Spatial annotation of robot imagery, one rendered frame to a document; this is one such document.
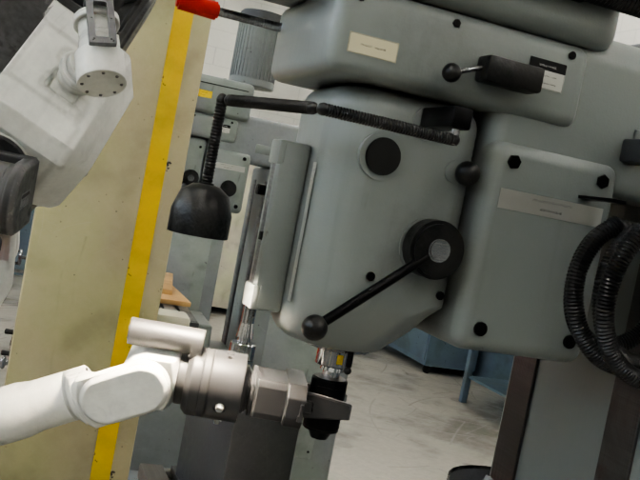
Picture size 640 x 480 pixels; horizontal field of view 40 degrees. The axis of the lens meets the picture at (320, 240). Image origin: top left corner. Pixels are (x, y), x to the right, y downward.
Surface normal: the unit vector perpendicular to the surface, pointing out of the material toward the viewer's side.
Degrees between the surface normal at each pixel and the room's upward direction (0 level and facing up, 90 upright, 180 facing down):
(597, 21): 90
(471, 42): 90
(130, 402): 101
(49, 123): 57
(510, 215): 90
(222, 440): 90
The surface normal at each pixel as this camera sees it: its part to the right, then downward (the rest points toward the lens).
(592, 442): -0.93, -0.16
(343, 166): -0.33, -0.01
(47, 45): 0.61, -0.40
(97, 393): 0.04, 0.25
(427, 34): 0.33, 0.11
